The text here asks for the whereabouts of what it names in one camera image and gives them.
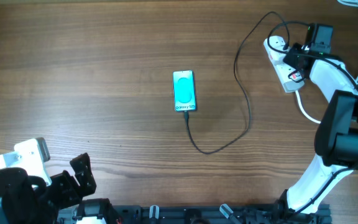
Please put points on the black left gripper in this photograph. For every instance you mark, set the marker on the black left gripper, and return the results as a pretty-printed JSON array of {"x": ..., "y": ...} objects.
[{"x": 74, "y": 190}]

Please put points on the blue screen smartphone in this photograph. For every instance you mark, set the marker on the blue screen smartphone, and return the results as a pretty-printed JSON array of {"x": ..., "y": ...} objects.
[{"x": 184, "y": 91}]

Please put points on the white power strip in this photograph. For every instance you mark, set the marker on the white power strip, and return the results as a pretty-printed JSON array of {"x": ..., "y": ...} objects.
[{"x": 277, "y": 65}]

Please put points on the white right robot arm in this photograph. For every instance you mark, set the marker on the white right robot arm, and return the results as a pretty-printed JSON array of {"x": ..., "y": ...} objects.
[{"x": 336, "y": 139}]

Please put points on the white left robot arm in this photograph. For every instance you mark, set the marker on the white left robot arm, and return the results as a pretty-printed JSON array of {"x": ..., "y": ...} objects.
[{"x": 27, "y": 198}]

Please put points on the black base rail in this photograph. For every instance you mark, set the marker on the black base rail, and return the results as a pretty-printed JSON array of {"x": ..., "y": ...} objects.
[{"x": 258, "y": 213}]

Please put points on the white usb wall charger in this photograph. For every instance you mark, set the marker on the white usb wall charger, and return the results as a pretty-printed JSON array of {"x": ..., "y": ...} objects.
[{"x": 275, "y": 57}]

